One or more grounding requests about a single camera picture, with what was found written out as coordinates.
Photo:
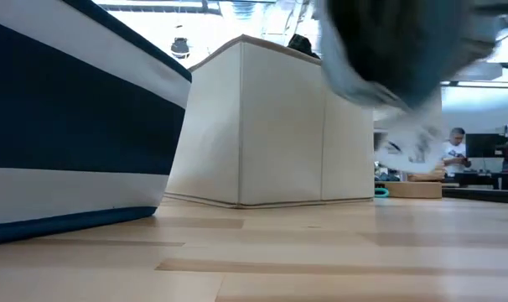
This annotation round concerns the cardboard box in background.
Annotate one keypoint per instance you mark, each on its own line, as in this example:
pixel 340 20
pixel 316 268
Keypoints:
pixel 415 190

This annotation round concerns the navy white striped bin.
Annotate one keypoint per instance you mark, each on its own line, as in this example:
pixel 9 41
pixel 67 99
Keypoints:
pixel 78 126

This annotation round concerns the dark green garment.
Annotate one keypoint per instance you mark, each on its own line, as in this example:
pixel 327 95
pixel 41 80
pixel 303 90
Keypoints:
pixel 302 44

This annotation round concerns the beige fabric storage bin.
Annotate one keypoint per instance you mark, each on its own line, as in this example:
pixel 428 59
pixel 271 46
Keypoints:
pixel 279 134

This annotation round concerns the blue denim jeans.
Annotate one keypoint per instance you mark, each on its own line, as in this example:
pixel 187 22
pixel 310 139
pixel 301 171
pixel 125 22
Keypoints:
pixel 396 46

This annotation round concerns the black ceiling fixture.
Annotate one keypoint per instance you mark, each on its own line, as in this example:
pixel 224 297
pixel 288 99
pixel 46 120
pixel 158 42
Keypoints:
pixel 180 47

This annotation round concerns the person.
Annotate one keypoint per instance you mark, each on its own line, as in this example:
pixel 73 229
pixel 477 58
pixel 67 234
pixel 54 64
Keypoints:
pixel 455 153

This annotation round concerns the black computer monitor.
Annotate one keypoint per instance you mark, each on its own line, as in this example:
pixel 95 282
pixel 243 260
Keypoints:
pixel 486 145

